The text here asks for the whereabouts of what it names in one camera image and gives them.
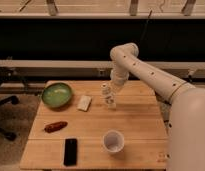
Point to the black smartphone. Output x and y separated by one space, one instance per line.
70 152

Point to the small clear plastic bottle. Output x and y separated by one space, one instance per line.
108 96

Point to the white rectangular sponge block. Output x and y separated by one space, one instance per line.
84 103

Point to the wooden table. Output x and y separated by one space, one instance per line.
137 117

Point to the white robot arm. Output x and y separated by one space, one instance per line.
186 131

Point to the white paper cup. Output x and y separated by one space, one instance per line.
113 141

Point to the brown sausage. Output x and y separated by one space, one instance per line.
55 126

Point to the green ceramic bowl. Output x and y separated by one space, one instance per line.
56 95

